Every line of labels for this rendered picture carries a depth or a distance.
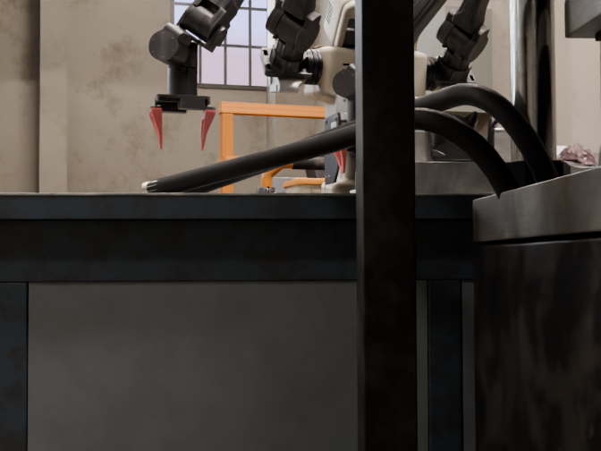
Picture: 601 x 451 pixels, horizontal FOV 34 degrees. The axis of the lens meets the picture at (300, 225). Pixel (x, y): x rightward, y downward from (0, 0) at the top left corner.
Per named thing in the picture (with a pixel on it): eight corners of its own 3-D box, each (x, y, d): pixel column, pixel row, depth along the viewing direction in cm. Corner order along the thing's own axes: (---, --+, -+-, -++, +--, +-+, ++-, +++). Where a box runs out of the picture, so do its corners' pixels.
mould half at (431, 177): (355, 214, 209) (354, 150, 210) (477, 214, 211) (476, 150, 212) (393, 199, 159) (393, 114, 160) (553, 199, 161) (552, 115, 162)
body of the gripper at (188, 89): (210, 106, 189) (211, 67, 189) (156, 103, 187) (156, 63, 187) (206, 111, 195) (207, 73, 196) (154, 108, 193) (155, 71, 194)
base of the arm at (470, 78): (465, 64, 257) (422, 62, 253) (477, 40, 251) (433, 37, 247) (475, 87, 252) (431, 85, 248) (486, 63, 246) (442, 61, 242)
